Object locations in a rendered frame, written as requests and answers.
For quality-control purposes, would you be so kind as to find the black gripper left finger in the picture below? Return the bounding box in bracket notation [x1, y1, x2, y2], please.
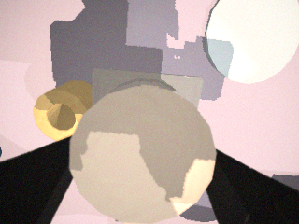
[0, 135, 74, 224]

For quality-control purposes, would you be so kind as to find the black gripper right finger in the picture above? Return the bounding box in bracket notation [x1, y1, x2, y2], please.
[206, 149, 299, 224]

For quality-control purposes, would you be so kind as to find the yellow hollow cylinder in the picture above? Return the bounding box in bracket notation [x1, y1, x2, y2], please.
[34, 80, 93, 141]

